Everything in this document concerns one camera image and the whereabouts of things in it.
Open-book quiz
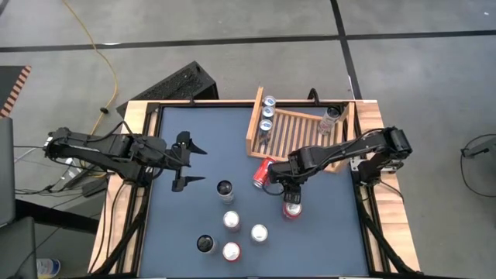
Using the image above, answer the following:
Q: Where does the black power adapter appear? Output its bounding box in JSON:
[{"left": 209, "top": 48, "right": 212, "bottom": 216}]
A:
[{"left": 81, "top": 181, "right": 108, "bottom": 198}]

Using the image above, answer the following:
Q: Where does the white pink Celsius can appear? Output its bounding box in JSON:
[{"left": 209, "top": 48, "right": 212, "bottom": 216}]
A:
[{"left": 215, "top": 179, "right": 236, "bottom": 205}]

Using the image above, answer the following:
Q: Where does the silver Diet Coke can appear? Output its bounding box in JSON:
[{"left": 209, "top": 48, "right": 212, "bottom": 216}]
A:
[{"left": 250, "top": 223, "right": 269, "bottom": 243}]

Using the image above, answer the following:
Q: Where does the black floor beam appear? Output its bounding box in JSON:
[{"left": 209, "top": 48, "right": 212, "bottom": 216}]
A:
[{"left": 14, "top": 198, "right": 101, "bottom": 234}]

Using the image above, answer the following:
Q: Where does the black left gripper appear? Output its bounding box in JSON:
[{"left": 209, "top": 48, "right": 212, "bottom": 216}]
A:
[{"left": 164, "top": 130, "right": 208, "bottom": 194}]

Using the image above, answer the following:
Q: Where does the wooden slatted shelf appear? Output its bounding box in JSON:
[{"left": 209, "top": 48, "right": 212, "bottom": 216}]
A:
[{"left": 245, "top": 85, "right": 357, "bottom": 174}]

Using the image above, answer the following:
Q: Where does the yellow floor cable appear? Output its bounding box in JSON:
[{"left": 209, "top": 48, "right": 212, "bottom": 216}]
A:
[{"left": 61, "top": 0, "right": 119, "bottom": 135}]

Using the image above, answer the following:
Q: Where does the silver can red logo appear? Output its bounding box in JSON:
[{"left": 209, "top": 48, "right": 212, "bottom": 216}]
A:
[{"left": 222, "top": 210, "right": 242, "bottom": 233}]

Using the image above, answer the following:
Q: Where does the blue-grey table mat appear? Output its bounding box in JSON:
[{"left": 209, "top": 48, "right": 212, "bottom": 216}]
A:
[{"left": 138, "top": 105, "right": 371, "bottom": 278}]

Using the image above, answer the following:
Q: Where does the white blue yellow container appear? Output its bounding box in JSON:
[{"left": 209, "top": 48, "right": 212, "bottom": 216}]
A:
[{"left": 36, "top": 257, "right": 62, "bottom": 279}]

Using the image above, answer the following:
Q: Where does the Celsius Peach Vibe can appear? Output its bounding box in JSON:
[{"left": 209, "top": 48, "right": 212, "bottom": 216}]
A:
[{"left": 317, "top": 105, "right": 343, "bottom": 136}]

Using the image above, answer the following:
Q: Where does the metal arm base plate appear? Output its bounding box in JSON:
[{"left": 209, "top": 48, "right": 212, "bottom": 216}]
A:
[{"left": 350, "top": 158, "right": 400, "bottom": 174}]

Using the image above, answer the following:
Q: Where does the black floor cable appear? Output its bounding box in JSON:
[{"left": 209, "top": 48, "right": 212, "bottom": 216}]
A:
[{"left": 13, "top": 145, "right": 90, "bottom": 197}]

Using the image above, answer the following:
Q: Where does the red Fanta strawberry can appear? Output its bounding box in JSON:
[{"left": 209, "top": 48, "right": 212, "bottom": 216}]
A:
[
  {"left": 222, "top": 241, "right": 243, "bottom": 263},
  {"left": 252, "top": 156, "right": 277, "bottom": 190},
  {"left": 282, "top": 201, "right": 304, "bottom": 221}
]

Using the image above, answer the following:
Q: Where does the black-topped silver can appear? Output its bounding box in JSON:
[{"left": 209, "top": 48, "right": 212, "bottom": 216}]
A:
[{"left": 195, "top": 234, "right": 219, "bottom": 255}]

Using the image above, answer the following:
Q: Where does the grey chair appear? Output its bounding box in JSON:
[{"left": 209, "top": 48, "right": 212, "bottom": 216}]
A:
[{"left": 0, "top": 115, "right": 38, "bottom": 279}]

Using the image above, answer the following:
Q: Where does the black perforated metal box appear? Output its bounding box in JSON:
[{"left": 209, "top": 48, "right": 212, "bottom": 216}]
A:
[{"left": 115, "top": 60, "right": 220, "bottom": 119}]

